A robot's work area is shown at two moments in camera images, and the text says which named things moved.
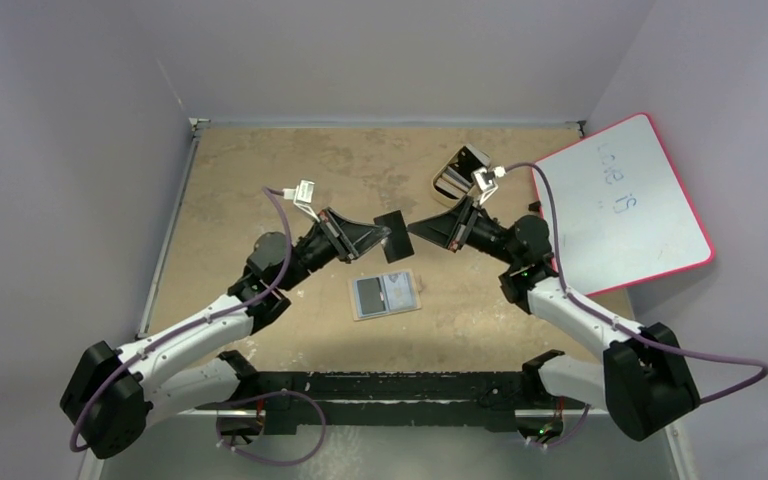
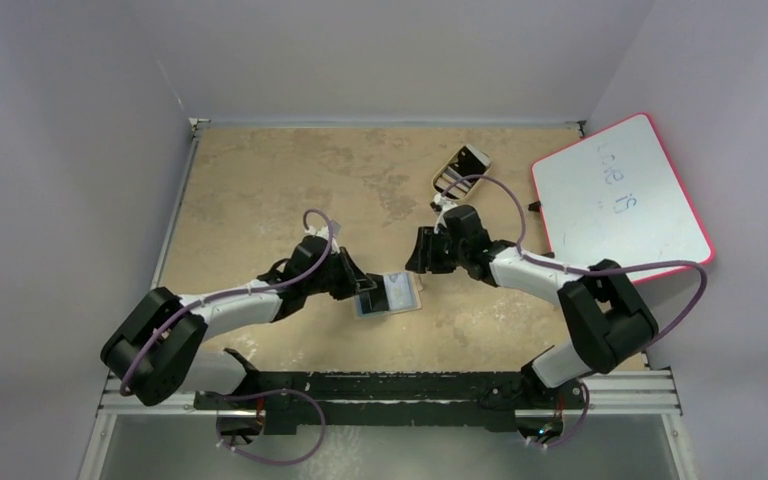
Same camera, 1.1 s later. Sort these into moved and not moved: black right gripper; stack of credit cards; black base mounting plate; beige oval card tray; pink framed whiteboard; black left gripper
Moved: black right gripper; black left gripper
Not moved: stack of credit cards; beige oval card tray; black base mounting plate; pink framed whiteboard
